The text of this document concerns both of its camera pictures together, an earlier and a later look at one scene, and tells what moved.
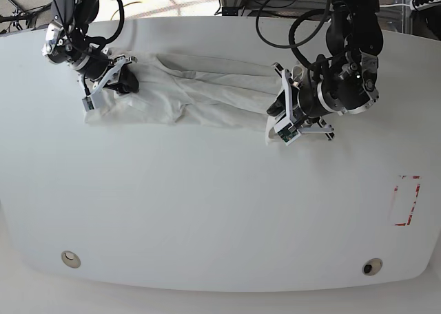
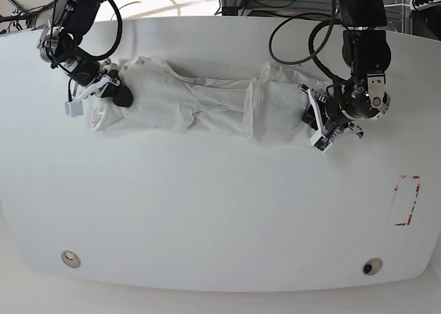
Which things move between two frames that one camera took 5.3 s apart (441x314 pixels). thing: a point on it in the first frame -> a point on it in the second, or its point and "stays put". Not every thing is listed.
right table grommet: (372, 266) stays put
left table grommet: (71, 259) stays put
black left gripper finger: (127, 84) -> (120, 95)
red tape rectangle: (405, 195) stays put
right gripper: (326, 130) -> (319, 115)
